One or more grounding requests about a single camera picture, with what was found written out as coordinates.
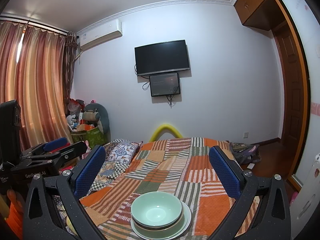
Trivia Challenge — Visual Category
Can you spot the mint green plate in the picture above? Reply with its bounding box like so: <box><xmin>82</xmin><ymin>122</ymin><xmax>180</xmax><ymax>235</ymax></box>
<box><xmin>131</xmin><ymin>220</ymin><xmax>191</xmax><ymax>239</ymax></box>

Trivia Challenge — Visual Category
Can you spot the mint green bowl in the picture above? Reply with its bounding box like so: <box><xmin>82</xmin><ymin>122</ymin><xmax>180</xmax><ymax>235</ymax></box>
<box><xmin>131</xmin><ymin>191</ymin><xmax>182</xmax><ymax>228</ymax></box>

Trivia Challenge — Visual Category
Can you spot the purple ceramic plate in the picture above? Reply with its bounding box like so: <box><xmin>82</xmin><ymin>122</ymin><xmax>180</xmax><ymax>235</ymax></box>
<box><xmin>131</xmin><ymin>202</ymin><xmax>190</xmax><ymax>232</ymax></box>

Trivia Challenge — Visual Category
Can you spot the orange sleeve left forearm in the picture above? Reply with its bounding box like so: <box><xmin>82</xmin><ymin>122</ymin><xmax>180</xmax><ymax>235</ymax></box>
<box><xmin>4</xmin><ymin>204</ymin><xmax>23</xmax><ymax>239</ymax></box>

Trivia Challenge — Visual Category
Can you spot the person's left hand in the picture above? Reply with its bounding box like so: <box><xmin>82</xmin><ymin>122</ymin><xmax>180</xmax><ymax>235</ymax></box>
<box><xmin>7</xmin><ymin>189</ymin><xmax>25</xmax><ymax>213</ymax></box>

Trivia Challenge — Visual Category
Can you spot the white wardrobe with hearts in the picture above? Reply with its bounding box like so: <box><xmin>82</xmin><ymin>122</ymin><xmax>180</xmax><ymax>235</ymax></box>
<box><xmin>278</xmin><ymin>0</ymin><xmax>320</xmax><ymax>238</ymax></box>

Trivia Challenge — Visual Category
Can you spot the green storage box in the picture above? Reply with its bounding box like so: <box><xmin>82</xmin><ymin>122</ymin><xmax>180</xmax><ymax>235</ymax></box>
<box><xmin>71</xmin><ymin>127</ymin><xmax>108</xmax><ymax>148</ymax></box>

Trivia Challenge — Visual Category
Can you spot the grey plush toy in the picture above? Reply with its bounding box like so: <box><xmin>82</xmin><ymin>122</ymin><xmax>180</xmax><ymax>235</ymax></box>
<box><xmin>82</xmin><ymin>103</ymin><xmax>110</xmax><ymax>134</ymax></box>

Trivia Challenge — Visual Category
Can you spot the dark backpack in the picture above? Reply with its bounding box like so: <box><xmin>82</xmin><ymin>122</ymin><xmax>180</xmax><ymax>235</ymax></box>
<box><xmin>229</xmin><ymin>142</ymin><xmax>261</xmax><ymax>165</ymax></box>

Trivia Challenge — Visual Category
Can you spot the striped orange curtain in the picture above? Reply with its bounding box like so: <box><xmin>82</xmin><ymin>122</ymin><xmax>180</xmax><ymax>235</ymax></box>
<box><xmin>1</xmin><ymin>21</ymin><xmax>75</xmax><ymax>150</ymax></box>

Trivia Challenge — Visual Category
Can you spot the white plate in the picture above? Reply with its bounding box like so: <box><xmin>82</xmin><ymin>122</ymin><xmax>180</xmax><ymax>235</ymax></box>
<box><xmin>131</xmin><ymin>202</ymin><xmax>192</xmax><ymax>239</ymax></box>

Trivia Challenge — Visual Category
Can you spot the yellow fuzzy hoop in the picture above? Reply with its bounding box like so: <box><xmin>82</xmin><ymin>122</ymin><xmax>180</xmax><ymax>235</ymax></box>
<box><xmin>149</xmin><ymin>124</ymin><xmax>183</xmax><ymax>142</ymax></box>

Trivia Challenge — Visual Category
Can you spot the orange striped patchwork bedspread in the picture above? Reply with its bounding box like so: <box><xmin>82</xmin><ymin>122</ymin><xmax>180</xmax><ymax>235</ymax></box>
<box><xmin>80</xmin><ymin>137</ymin><xmax>235</xmax><ymax>239</ymax></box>

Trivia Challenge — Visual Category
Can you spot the small black monitor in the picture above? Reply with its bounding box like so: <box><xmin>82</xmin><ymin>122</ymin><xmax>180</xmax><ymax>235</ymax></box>
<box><xmin>149</xmin><ymin>73</ymin><xmax>181</xmax><ymax>97</ymax></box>

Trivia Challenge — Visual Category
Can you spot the white air conditioner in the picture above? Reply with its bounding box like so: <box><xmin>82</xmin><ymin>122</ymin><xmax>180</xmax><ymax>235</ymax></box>
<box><xmin>77</xmin><ymin>19</ymin><xmax>123</xmax><ymax>52</ymax></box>

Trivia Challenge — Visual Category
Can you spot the wooden door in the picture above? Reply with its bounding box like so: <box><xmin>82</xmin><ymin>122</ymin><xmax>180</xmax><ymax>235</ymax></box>
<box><xmin>272</xmin><ymin>0</ymin><xmax>310</xmax><ymax>180</ymax></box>

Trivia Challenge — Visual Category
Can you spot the wooden overhead cabinet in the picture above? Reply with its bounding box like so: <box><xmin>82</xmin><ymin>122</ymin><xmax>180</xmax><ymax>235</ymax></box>
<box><xmin>234</xmin><ymin>0</ymin><xmax>285</xmax><ymax>31</ymax></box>

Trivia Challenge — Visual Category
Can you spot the black wall television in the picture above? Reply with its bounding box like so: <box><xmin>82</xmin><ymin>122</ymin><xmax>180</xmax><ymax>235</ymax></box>
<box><xmin>135</xmin><ymin>40</ymin><xmax>190</xmax><ymax>76</ymax></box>

